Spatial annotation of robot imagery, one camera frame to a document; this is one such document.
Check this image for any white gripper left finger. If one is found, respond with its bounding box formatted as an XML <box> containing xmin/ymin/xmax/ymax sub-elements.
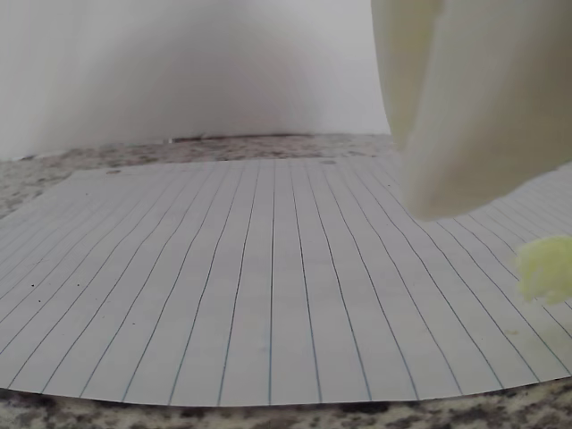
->
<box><xmin>370</xmin><ymin>0</ymin><xmax>444</xmax><ymax>151</ymax></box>

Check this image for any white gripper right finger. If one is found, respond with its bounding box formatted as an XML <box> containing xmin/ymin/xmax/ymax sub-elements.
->
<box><xmin>400</xmin><ymin>0</ymin><xmax>572</xmax><ymax>223</ymax></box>

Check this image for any yellow-green knotted rope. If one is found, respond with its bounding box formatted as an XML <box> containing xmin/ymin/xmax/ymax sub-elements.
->
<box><xmin>512</xmin><ymin>235</ymin><xmax>572</xmax><ymax>307</ymax></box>

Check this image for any white foam board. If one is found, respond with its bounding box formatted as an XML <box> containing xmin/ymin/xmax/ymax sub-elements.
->
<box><xmin>0</xmin><ymin>0</ymin><xmax>395</xmax><ymax>162</ymax></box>

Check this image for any lined white paper sheet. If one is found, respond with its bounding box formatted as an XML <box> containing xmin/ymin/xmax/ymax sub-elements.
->
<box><xmin>0</xmin><ymin>158</ymin><xmax>572</xmax><ymax>408</ymax></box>

